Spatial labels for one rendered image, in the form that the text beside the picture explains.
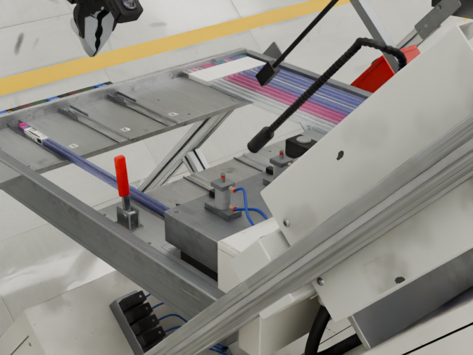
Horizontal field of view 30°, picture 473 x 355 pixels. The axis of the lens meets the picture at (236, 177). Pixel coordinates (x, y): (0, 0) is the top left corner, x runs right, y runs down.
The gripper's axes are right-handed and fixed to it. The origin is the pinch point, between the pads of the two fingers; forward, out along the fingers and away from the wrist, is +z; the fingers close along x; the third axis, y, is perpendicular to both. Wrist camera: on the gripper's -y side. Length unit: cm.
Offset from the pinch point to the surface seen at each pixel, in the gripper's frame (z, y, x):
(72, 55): 60, 81, -53
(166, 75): 15.9, 7.8, -24.4
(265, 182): -3.7, -45.0, 1.3
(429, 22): 25, 9, -120
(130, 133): 12.6, -9.0, -2.8
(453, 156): -42, -82, 25
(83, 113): 15.2, 3.2, -1.0
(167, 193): 6.7, -30.9, 6.5
